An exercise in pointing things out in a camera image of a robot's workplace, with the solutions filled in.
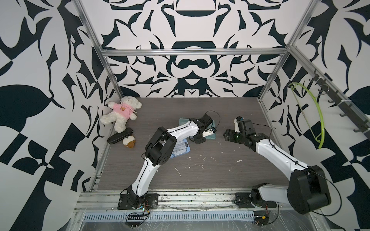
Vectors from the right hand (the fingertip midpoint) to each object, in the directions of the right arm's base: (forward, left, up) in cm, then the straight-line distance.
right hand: (228, 132), depth 89 cm
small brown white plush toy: (-2, +62, -7) cm, 63 cm away
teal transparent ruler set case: (0, +11, +7) cm, 13 cm away
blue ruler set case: (-5, +28, -8) cm, 30 cm away
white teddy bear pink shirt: (+18, +70, -1) cm, 72 cm away
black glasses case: (+1, +69, -6) cm, 69 cm away
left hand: (+4, +18, -8) cm, 20 cm away
